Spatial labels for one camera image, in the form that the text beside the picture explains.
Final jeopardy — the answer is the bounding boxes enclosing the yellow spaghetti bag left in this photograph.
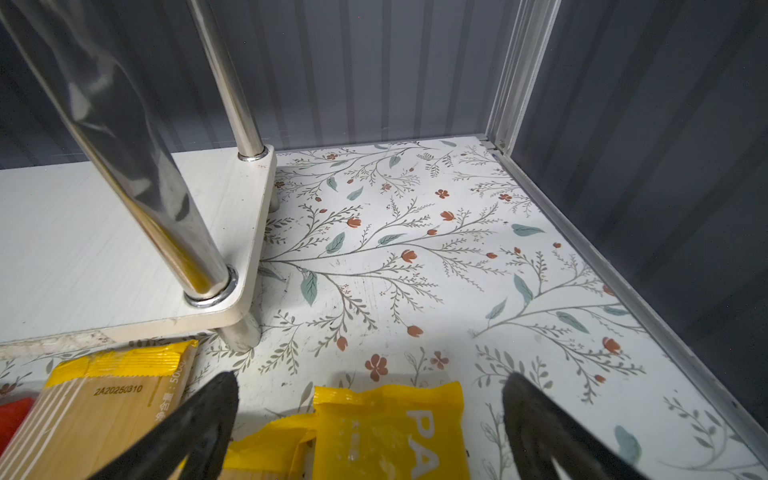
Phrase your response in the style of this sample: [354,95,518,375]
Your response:
[313,382,470,479]

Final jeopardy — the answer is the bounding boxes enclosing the yellow pasta bag tan window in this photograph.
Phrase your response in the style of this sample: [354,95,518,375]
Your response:
[1,340,198,479]

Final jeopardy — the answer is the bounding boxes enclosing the yellow spaghetti bag right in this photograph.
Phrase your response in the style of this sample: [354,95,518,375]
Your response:
[219,414,318,479]

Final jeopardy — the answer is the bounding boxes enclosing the red yellow spaghetti bag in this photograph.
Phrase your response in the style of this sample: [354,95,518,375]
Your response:
[0,397,35,454]

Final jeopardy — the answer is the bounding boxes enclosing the white two-tier metal shelf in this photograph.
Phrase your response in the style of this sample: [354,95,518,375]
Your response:
[1,1,277,356]

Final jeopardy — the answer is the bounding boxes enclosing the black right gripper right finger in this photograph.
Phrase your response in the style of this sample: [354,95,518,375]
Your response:
[502,373,645,479]

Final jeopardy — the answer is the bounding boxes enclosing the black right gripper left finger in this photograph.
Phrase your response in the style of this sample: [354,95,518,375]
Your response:
[92,371,239,479]

